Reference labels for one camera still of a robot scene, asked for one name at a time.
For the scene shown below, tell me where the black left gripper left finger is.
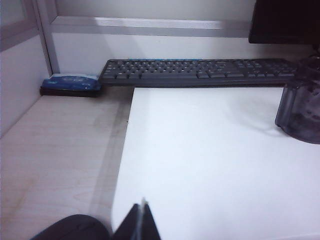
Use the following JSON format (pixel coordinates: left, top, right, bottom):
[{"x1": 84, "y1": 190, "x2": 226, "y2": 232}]
[{"x1": 113, "y1": 203, "x2": 143, "y2": 240}]

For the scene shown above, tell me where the black computer keyboard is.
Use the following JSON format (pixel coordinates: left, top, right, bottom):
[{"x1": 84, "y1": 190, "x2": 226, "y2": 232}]
[{"x1": 98, "y1": 58, "x2": 301, "y2": 87}]

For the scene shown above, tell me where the black computer monitor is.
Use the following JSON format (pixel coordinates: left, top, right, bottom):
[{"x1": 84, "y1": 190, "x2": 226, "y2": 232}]
[{"x1": 248, "y1": 0, "x2": 320, "y2": 46}]

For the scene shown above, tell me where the flat black box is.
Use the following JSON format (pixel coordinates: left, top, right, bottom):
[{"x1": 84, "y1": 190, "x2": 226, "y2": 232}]
[{"x1": 40, "y1": 86, "x2": 101, "y2": 99}]

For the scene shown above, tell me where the black computer mouse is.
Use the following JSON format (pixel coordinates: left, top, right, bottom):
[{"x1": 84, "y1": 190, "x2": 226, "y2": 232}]
[{"x1": 29, "y1": 214, "x2": 111, "y2": 240}]

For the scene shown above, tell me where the dark textured cup wire handle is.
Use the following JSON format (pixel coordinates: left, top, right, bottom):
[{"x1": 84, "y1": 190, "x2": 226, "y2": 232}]
[{"x1": 274, "y1": 58, "x2": 320, "y2": 145}]

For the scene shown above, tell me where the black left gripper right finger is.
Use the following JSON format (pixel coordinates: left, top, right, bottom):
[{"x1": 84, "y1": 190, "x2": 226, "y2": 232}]
[{"x1": 139, "y1": 198, "x2": 161, "y2": 240}]

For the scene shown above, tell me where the white raised board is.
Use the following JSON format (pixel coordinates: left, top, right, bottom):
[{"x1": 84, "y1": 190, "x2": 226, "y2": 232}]
[{"x1": 111, "y1": 86, "x2": 320, "y2": 240}]

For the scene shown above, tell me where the blue tissue pack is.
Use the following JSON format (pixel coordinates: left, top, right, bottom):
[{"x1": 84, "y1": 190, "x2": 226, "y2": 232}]
[{"x1": 41, "y1": 72, "x2": 101, "y2": 92}]

